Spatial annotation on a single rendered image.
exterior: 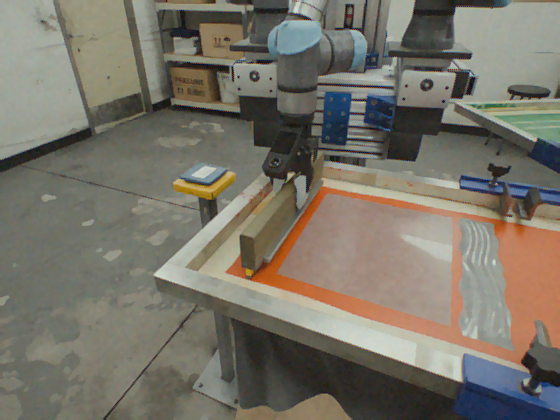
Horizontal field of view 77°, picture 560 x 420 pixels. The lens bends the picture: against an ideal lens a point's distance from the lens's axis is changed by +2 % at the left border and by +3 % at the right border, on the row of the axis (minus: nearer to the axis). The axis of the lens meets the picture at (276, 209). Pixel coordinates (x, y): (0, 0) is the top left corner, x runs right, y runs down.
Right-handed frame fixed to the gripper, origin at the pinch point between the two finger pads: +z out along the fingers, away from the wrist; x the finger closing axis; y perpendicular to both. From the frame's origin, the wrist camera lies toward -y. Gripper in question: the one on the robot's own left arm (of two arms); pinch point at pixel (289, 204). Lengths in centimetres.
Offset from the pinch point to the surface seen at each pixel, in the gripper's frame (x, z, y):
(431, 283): -30.7, 5.1, -7.6
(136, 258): 122, 101, 58
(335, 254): -12.7, 5.1, -6.6
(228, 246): 8.4, 5.2, -13.0
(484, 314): -38.7, 4.4, -12.6
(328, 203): -5.8, 5.0, 12.2
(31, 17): 321, -20, 179
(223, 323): 29, 64, 11
